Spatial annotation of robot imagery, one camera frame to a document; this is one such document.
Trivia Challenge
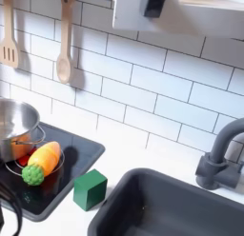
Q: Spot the white microwave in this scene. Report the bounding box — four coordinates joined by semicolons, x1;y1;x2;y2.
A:
112;0;244;41

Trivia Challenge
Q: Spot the black stove top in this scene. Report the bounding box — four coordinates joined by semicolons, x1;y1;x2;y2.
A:
0;121;106;223

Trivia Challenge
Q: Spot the wooden spoon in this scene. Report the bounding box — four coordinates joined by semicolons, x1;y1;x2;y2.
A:
55;0;76;85

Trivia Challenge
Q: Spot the green wooden block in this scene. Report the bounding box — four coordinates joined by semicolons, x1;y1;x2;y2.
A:
72;168;109;212

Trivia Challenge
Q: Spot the orange toy carrot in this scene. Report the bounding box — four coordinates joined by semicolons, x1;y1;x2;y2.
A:
21;141;62;187

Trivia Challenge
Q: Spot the dark grey tap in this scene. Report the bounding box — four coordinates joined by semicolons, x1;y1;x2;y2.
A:
194;117;244;191

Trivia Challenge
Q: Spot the steel pot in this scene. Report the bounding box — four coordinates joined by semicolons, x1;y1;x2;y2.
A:
0;97;47;164

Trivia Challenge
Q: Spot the dark grey sink basin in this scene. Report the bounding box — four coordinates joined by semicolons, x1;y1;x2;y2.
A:
87;167;244;236

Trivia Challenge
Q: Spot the wooden slotted spatula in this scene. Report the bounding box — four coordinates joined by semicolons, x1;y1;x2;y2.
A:
0;0;20;69

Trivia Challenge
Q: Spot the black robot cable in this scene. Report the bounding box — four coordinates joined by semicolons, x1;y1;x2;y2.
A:
0;178;24;236

